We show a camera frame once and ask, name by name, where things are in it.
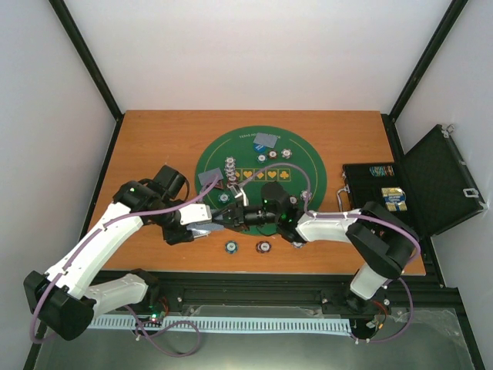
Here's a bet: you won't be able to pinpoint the black frame post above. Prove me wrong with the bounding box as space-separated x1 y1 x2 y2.
388 0 468 124
49 0 123 122

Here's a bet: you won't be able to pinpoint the blue backed card deck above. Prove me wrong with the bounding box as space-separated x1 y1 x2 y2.
186 223 224 239

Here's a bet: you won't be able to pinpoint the black frame post right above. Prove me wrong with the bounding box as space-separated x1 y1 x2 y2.
388 0 468 124

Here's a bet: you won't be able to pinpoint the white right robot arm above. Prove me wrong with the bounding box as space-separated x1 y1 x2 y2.
213 182 421 312

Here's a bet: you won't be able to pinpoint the orange black chip stack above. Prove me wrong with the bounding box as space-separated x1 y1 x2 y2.
256 240 272 254

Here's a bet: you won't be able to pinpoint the green blue chip stack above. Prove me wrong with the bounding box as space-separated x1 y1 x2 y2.
225 240 238 254

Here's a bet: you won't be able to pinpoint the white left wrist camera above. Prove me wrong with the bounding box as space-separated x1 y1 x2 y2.
179 203 213 225

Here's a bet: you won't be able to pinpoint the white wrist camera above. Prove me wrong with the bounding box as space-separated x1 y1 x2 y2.
179 203 213 225
228 183 249 207

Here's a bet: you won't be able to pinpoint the black chip carrying case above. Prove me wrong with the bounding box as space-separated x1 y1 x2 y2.
342 124 488 237

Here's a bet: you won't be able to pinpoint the spread row of chips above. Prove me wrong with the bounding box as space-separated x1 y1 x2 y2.
224 156 237 183

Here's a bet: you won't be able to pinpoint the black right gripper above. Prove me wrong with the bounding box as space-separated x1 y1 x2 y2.
213 200 280 232

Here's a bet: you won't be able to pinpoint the black frame post left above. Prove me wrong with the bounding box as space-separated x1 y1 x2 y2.
49 0 123 122

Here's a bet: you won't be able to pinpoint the gold blue card pack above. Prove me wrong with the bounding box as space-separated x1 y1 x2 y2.
381 187 407 212

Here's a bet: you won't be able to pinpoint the multicolour chips in case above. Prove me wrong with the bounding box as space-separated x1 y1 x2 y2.
369 165 395 177

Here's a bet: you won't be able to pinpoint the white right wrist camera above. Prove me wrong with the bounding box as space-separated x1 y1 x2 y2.
228 183 249 207

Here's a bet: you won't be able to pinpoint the black front frame rail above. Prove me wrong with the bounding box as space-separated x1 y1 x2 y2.
151 272 463 312

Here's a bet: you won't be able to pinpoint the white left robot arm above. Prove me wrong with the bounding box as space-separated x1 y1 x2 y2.
23 166 189 341

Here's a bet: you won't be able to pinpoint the blue small blind button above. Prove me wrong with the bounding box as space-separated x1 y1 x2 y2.
253 144 267 153

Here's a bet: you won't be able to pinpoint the light blue cable duct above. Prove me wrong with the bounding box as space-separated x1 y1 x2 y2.
92 313 354 335

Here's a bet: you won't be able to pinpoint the green round poker mat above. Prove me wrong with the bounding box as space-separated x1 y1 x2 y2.
194 126 328 237

